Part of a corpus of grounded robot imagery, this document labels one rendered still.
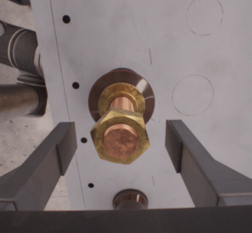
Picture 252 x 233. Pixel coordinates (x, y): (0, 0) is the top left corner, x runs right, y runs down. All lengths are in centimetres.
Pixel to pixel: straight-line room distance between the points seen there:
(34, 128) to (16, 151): 36
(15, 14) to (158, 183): 180
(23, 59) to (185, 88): 37
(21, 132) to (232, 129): 199
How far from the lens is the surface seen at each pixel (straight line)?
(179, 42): 35
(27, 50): 49
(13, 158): 236
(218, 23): 37
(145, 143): 15
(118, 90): 23
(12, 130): 219
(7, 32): 54
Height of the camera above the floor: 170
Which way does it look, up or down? 73 degrees down
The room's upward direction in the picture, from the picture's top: 178 degrees clockwise
